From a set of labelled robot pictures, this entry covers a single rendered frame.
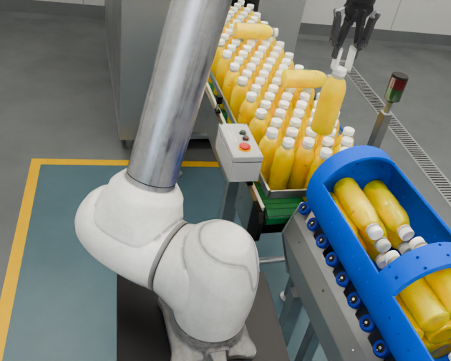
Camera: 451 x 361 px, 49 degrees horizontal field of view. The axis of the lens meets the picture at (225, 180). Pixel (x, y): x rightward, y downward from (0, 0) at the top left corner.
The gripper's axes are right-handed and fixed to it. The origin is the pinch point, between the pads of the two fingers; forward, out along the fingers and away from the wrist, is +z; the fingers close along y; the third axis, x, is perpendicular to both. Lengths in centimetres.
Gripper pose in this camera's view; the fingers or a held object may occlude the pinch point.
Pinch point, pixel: (343, 59)
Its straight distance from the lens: 149.8
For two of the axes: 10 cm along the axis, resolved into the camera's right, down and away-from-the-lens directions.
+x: -2.4, -6.2, 7.5
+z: -1.3, 7.8, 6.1
